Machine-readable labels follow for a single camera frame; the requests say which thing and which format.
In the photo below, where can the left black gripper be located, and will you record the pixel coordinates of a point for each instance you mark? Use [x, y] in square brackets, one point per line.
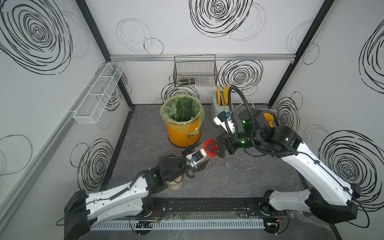
[188, 149]

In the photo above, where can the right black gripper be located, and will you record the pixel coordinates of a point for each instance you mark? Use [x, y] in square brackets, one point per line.
[225, 138]

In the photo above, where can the red jar lid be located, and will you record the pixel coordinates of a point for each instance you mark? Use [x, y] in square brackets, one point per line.
[210, 148]

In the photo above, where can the yellow trash bin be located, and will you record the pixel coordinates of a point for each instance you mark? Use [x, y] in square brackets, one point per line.
[183, 136]

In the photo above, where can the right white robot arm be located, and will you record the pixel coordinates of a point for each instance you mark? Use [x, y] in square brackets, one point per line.
[330, 198]

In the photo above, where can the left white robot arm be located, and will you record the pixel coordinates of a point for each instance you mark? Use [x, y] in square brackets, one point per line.
[85, 211]

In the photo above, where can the cream lid oatmeal jar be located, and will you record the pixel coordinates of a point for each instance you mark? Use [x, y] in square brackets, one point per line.
[176, 184]

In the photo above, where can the mint green toaster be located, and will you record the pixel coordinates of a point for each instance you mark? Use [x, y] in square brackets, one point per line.
[216, 109]

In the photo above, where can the green plastic bin liner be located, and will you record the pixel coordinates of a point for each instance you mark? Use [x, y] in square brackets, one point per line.
[182, 110]

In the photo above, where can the yellow mug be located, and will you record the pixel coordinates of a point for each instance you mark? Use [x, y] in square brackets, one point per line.
[269, 118]

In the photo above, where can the right yellow toast slice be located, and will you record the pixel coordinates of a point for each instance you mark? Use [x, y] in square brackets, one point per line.
[226, 95]

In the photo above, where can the yellow toast slice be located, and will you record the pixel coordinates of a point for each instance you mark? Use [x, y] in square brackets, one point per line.
[219, 96]
[226, 95]

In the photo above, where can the left yellow toast slice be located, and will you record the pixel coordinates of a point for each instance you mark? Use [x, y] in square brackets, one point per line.
[219, 96]

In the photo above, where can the dark item in basket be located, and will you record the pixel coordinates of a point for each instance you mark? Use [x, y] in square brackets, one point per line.
[187, 81]

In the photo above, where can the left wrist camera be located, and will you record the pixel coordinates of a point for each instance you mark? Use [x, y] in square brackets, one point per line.
[197, 157]

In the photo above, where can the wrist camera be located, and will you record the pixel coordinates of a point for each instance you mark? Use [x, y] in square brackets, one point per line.
[219, 120]
[197, 157]

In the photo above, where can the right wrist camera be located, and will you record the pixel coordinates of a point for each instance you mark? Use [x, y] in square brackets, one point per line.
[219, 120]

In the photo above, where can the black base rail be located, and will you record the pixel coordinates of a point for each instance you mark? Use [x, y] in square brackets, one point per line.
[251, 207]

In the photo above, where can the white slotted cable duct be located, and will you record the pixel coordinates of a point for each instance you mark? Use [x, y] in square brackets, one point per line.
[219, 224]

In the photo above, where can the black wire wall basket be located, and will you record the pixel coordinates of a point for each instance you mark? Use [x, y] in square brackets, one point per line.
[202, 68]

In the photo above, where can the white wire wall shelf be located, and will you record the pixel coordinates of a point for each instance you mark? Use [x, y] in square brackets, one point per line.
[99, 94]

